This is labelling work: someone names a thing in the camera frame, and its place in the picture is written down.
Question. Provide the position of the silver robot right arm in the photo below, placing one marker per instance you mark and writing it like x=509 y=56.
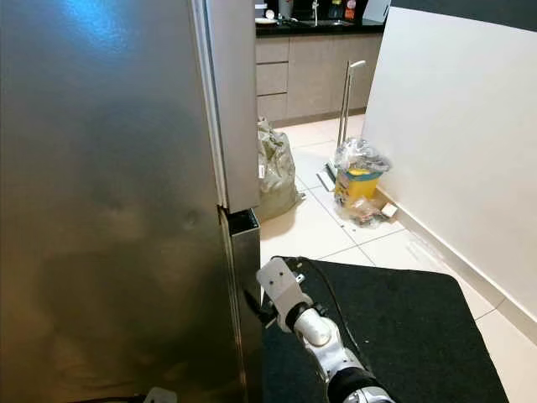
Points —
x=315 y=329

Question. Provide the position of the grey steel fridge cabinet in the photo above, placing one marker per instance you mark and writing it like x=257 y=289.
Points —
x=101 y=210

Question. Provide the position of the clear bag of rubbish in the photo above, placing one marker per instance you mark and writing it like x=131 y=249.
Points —
x=362 y=215

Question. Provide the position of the grey-green plastic sack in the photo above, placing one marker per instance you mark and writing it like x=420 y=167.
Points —
x=277 y=172

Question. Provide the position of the black floor mat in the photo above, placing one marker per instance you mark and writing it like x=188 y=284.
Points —
x=411 y=336

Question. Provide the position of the yellow bin teal rim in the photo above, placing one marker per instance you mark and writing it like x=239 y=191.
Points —
x=357 y=188

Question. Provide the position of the small white cardboard box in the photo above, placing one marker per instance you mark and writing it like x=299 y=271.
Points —
x=389 y=210

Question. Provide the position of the clear plastic bin liner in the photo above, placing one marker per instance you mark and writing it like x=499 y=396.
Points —
x=361 y=155

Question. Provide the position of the grey kitchen base cabinet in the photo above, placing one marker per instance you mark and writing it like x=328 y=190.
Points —
x=319 y=75

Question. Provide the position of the black kitchen countertop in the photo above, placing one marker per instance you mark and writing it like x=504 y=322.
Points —
x=319 y=28

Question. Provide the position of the chrome kitchen tap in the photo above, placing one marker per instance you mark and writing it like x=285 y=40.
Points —
x=315 y=11

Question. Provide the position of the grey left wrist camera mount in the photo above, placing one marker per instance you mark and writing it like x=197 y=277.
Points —
x=160 y=396

